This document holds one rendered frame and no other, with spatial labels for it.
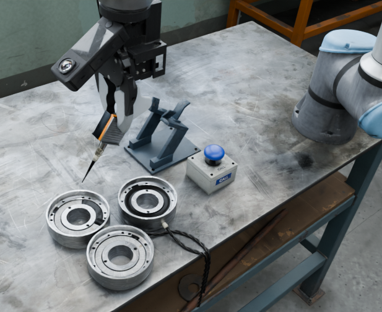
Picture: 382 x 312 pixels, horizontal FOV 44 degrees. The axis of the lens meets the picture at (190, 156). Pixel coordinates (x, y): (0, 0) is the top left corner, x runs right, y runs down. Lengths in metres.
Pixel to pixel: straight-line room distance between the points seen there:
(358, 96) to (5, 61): 1.90
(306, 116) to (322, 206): 0.32
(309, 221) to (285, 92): 0.34
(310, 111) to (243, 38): 0.46
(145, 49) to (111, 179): 0.32
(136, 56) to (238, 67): 0.65
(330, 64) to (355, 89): 0.10
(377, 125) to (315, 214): 0.43
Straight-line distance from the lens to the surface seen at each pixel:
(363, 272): 1.96
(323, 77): 1.04
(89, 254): 0.77
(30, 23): 2.48
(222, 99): 1.16
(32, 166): 0.97
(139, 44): 0.71
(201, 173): 0.90
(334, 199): 1.35
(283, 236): 1.21
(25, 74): 2.59
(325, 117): 1.08
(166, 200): 0.85
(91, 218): 0.82
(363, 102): 0.93
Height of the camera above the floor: 1.45
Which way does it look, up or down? 41 degrees down
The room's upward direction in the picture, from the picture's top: 7 degrees clockwise
